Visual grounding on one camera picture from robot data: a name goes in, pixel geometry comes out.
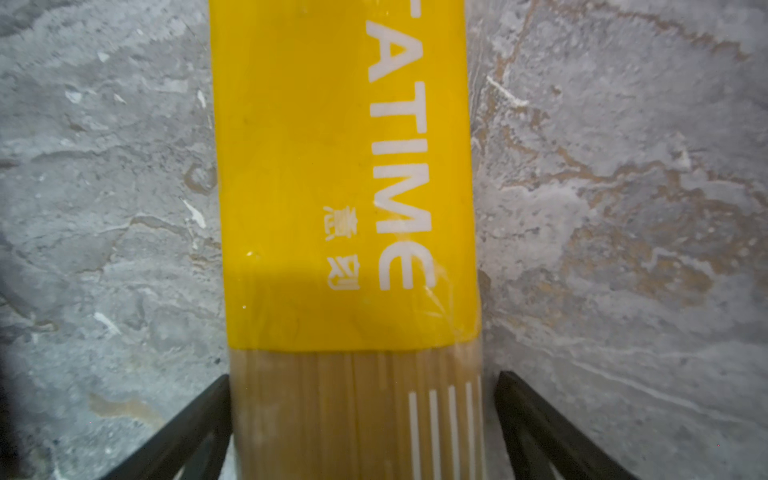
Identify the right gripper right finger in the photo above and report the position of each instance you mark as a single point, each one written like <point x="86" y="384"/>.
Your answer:
<point x="541" y="442"/>

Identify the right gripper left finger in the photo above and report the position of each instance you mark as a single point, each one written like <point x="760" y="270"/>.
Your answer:
<point x="192" y="445"/>

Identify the yellow spaghetti bag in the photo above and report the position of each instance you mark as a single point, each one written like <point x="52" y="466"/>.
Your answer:
<point x="350" y="282"/>

